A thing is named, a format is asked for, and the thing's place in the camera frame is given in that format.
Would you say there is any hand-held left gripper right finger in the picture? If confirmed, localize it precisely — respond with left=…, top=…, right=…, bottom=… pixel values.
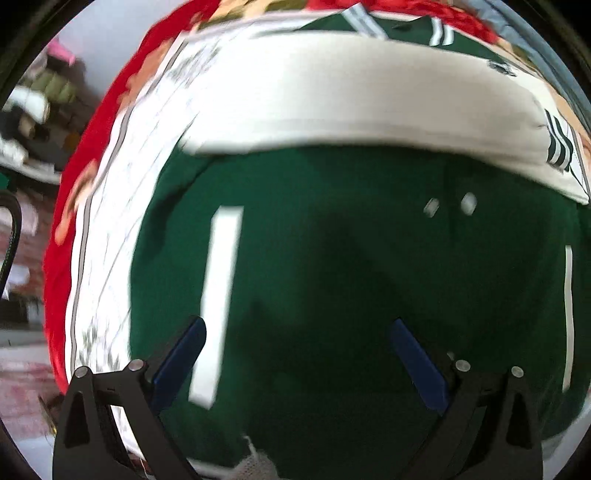
left=389, top=318, right=544, bottom=480

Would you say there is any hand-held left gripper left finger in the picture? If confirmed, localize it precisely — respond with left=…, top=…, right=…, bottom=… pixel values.
left=52, top=316, right=208, bottom=480

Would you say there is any green white striped jacket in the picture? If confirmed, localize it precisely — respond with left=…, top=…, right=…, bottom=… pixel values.
left=129, top=9, right=591, bottom=476

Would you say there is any red floral blanket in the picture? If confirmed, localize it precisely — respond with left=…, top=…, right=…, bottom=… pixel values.
left=44, top=0, right=546, bottom=398

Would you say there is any white diamond printed cloth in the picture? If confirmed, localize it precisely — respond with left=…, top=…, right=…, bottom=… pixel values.
left=65, top=25, right=278, bottom=464

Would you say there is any black curved bar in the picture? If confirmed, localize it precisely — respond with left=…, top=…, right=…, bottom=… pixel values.
left=0, top=191, right=22, bottom=298

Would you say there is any white puffer jacket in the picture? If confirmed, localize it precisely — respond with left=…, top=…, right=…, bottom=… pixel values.
left=4, top=88, right=51, bottom=123

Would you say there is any olive puffer vest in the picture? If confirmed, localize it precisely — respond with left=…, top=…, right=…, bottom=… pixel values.
left=25, top=69, right=77, bottom=104

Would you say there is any pink plush toy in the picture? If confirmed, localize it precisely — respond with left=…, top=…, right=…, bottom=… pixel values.
left=47, top=41, right=75, bottom=66

